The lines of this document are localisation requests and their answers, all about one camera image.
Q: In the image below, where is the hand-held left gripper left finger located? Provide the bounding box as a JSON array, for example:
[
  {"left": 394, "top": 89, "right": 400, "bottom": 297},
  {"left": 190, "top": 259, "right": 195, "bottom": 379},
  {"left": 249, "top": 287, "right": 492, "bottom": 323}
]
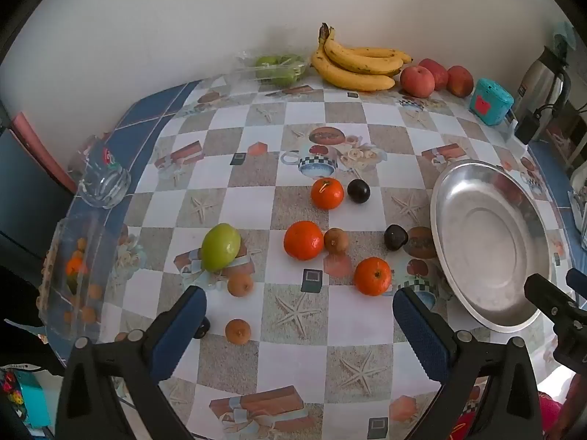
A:
[{"left": 55, "top": 285, "right": 208, "bottom": 440}]

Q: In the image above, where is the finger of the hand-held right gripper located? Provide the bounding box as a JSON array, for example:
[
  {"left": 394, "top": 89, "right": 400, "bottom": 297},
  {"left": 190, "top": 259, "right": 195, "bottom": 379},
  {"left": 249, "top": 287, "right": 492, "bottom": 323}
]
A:
[
  {"left": 566, "top": 268, "right": 587, "bottom": 295},
  {"left": 524, "top": 274, "right": 581, "bottom": 319}
]

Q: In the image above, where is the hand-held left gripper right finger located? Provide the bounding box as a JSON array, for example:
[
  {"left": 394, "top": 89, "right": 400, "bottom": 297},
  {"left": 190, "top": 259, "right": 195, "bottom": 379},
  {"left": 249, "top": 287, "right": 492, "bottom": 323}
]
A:
[{"left": 393, "top": 286, "right": 544, "bottom": 440}]

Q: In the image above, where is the small brown fruit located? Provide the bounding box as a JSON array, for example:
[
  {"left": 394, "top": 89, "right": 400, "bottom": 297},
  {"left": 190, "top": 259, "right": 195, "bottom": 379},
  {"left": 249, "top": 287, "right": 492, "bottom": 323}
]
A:
[
  {"left": 227, "top": 272, "right": 254, "bottom": 298},
  {"left": 225, "top": 319, "right": 251, "bottom": 344}
]

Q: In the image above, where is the round steel plate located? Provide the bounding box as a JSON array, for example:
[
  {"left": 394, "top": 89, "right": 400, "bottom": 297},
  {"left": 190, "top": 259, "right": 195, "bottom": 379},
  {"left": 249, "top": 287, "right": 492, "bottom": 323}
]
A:
[{"left": 430, "top": 159, "right": 551, "bottom": 333}]

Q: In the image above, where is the green apple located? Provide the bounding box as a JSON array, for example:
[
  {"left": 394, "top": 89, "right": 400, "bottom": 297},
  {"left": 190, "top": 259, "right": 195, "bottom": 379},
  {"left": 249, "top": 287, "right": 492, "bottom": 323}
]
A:
[{"left": 202, "top": 223, "right": 242, "bottom": 271}]

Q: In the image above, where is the brown kiwi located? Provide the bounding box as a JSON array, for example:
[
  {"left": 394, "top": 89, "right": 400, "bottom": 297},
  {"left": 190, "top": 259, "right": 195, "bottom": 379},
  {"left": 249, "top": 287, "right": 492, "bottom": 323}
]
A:
[{"left": 324, "top": 228, "right": 349, "bottom": 254}]

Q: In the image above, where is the orange with pale sticker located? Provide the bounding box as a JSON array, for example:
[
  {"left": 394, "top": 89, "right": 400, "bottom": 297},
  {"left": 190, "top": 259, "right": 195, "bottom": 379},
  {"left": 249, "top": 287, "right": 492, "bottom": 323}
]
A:
[{"left": 311, "top": 177, "right": 344, "bottom": 210}]

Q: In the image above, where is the white plastic packet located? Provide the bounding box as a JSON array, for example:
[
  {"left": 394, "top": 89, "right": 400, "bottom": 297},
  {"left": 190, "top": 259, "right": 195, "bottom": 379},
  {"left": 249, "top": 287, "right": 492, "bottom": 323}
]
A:
[{"left": 569, "top": 179, "right": 587, "bottom": 245}]

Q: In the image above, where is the clear plastic box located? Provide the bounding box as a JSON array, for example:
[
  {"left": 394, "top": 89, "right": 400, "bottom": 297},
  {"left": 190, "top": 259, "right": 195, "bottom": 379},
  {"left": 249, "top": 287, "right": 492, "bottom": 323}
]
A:
[{"left": 37, "top": 217, "right": 116, "bottom": 341}]

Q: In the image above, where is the checkered printed tablecloth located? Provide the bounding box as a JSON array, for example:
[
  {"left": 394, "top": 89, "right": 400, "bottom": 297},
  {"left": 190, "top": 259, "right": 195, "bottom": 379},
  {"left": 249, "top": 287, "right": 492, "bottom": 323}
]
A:
[{"left": 37, "top": 76, "right": 587, "bottom": 440}]

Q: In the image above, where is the teal cardboard box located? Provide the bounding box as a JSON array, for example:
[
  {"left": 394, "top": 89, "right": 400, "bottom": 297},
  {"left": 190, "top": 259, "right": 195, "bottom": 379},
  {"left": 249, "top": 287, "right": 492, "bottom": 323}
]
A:
[{"left": 16, "top": 371, "right": 52, "bottom": 428}]

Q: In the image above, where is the glass mug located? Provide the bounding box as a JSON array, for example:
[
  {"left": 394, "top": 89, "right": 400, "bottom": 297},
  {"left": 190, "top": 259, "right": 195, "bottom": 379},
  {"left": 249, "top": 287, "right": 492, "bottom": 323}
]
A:
[{"left": 69, "top": 135, "right": 132, "bottom": 209}]

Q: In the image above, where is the teal box with red label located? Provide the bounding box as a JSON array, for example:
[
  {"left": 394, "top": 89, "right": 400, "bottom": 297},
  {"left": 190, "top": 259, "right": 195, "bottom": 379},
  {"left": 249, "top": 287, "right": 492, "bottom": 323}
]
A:
[{"left": 468, "top": 78, "right": 514, "bottom": 127}]

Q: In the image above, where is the steel thermos jug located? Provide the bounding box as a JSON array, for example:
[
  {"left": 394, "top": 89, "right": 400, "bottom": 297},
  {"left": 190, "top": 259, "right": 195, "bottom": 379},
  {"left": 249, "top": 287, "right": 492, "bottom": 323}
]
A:
[{"left": 513, "top": 46, "right": 573, "bottom": 145}]

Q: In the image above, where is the red apple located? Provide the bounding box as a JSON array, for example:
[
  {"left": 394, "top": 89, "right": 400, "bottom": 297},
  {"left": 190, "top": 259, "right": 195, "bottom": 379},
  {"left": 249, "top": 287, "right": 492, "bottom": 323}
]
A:
[
  {"left": 400, "top": 66, "right": 435, "bottom": 98},
  {"left": 418, "top": 58, "right": 449, "bottom": 91},
  {"left": 447, "top": 65, "right": 474, "bottom": 98}
]

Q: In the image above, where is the yellow banana bunch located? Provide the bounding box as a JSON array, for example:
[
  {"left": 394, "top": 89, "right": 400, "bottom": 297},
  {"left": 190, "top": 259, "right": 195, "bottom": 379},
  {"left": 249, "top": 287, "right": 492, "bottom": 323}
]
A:
[{"left": 311, "top": 23, "right": 413, "bottom": 92}]

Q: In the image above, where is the clear plastic clamshell container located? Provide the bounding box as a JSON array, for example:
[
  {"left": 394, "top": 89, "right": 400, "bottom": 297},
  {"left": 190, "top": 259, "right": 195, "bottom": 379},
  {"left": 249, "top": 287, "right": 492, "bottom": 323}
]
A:
[{"left": 229, "top": 52, "right": 308, "bottom": 87}]

